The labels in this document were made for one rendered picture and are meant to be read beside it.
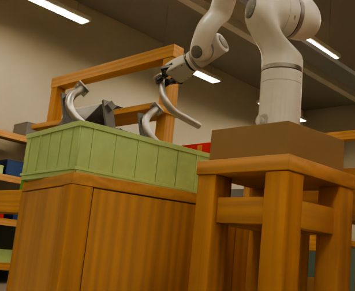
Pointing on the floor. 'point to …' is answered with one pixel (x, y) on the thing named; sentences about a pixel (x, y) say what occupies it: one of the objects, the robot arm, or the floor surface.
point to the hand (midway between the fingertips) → (162, 81)
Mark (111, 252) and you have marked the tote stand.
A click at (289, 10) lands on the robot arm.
